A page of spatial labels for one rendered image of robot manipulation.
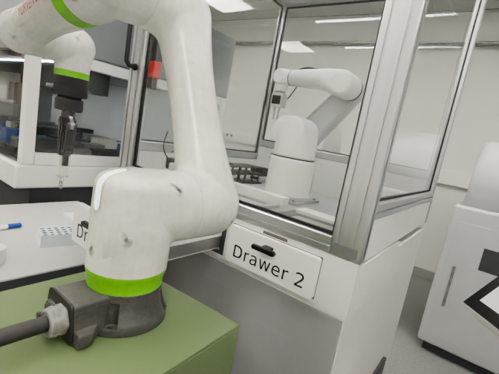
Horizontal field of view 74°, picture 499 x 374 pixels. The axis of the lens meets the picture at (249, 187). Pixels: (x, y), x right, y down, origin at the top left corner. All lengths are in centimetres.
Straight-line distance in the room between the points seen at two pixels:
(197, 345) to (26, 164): 127
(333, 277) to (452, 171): 323
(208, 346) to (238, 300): 47
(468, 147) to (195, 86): 358
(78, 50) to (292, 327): 96
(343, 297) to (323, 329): 10
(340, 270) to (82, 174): 131
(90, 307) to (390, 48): 76
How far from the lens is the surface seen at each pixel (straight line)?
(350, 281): 85
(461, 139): 406
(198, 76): 70
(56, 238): 117
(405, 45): 83
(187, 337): 59
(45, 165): 171
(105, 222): 53
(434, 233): 410
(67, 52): 109
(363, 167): 81
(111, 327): 59
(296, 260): 88
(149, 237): 53
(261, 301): 99
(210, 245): 102
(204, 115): 67
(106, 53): 178
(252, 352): 107
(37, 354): 57
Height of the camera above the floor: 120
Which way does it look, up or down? 9 degrees down
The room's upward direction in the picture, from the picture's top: 10 degrees clockwise
